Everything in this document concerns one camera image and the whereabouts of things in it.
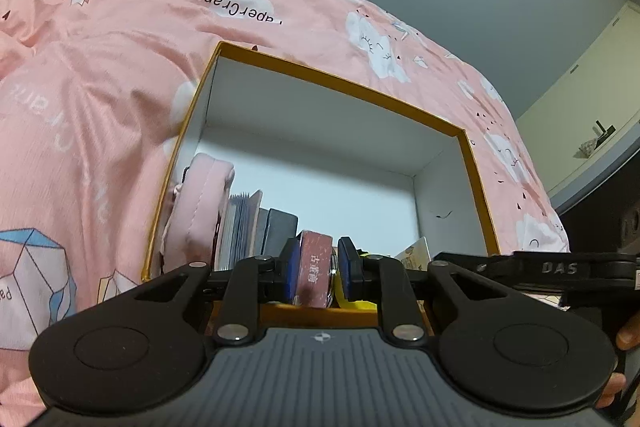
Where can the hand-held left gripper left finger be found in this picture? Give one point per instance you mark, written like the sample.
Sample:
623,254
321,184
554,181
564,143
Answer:
291,274

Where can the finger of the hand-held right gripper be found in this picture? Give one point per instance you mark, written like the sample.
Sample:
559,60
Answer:
495,263

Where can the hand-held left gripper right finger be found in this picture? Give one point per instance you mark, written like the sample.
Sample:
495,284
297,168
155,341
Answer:
350,274

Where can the small maroon box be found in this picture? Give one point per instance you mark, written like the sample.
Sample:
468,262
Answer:
315,267

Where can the orange cardboard box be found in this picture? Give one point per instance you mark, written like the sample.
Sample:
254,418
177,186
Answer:
325,147

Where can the person's right hand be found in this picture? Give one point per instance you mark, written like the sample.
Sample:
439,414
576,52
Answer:
631,332

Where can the yellow item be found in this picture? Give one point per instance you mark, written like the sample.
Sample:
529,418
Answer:
357,305

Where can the small black box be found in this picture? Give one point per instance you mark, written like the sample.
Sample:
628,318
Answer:
280,229

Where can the dark cabinet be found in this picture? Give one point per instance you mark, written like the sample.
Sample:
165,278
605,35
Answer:
600,217

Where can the illustrated beige card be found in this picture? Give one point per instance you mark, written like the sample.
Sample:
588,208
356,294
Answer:
415,254

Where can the grey card album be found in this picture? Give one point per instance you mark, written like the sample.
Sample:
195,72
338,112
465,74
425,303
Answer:
240,227

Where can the pink zipper pouch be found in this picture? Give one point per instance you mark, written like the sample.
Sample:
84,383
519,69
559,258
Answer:
195,207

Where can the cream door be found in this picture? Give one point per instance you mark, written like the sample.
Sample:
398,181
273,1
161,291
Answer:
575,107

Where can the pink printed blanket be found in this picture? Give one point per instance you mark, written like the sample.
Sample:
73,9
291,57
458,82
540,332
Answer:
100,107

